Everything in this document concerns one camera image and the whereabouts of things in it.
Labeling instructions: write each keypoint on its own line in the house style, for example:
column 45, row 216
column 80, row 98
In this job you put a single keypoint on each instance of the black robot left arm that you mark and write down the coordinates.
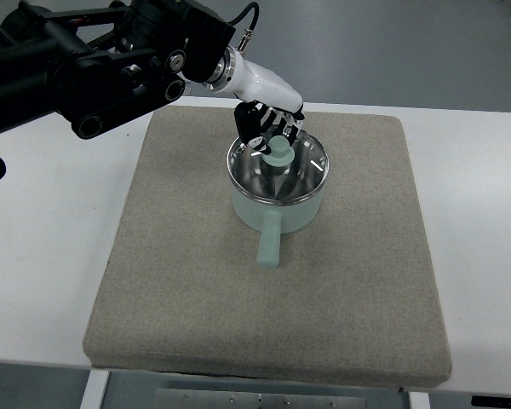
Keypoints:
column 102, row 68

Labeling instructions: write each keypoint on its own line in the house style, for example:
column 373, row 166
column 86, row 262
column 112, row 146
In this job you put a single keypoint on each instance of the mint green saucepan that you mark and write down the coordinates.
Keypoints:
column 273, row 220

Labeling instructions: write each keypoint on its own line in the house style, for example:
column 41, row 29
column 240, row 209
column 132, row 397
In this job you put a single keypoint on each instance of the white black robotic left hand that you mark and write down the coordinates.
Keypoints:
column 270, row 115

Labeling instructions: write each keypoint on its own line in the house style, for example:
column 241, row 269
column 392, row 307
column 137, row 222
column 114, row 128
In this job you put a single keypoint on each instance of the beige fabric mat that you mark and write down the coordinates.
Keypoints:
column 349, row 299

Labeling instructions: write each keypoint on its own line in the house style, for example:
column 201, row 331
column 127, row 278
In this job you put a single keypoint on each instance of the glass lid with green knob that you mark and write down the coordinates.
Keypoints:
column 298, row 175

